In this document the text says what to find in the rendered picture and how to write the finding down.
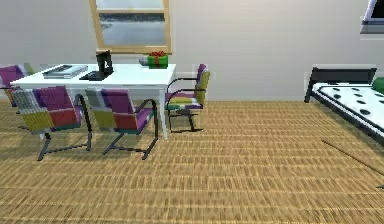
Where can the multicoloured patchwork chair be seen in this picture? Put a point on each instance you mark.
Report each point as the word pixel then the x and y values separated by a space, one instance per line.
pixel 11 78
pixel 196 91
pixel 121 111
pixel 53 110

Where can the green gift box red ribbon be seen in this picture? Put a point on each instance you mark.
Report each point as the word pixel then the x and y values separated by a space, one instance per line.
pixel 157 61

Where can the white table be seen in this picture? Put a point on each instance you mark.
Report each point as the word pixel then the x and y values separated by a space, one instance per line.
pixel 133 78

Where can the grey bowl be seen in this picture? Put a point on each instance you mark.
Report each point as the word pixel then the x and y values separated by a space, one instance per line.
pixel 143 61

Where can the black open laptop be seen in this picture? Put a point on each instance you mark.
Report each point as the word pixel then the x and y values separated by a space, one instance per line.
pixel 103 66

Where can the wooden framed window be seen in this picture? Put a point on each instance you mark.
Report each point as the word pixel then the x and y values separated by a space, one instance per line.
pixel 133 26

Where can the black bed with dotted cover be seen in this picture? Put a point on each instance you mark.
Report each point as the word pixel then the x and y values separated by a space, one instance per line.
pixel 353 100

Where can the green pillow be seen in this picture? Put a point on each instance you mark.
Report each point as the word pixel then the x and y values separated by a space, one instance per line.
pixel 379 85

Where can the white framed picture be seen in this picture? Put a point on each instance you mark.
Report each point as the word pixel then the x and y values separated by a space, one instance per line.
pixel 373 20

